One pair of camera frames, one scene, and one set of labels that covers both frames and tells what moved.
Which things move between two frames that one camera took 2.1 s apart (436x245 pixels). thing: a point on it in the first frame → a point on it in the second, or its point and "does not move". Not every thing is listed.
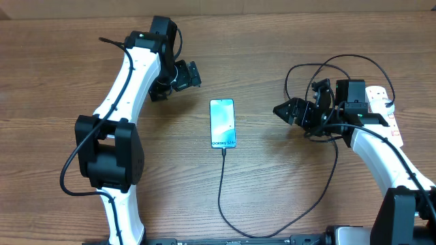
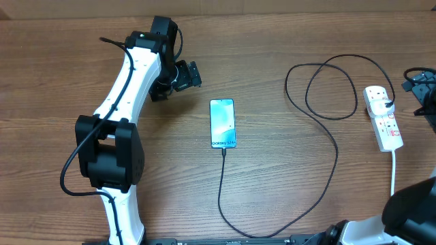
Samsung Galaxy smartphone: (223, 123) does not move
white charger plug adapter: (378, 106) does not move
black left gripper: (188, 75) does not move
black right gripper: (295, 106) → (419, 90)
